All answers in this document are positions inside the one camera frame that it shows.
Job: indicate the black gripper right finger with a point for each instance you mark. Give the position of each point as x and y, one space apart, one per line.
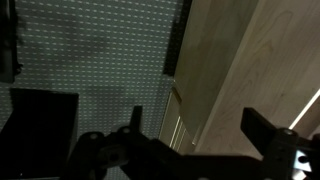
283 150

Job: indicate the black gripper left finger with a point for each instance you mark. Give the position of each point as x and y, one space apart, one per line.
127 148

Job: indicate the wooden drawer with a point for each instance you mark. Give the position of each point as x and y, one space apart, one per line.
263 54

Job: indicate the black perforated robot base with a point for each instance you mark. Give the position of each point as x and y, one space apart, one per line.
39 135

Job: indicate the left wooden drawer cabinet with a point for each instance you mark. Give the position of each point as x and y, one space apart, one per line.
173 132

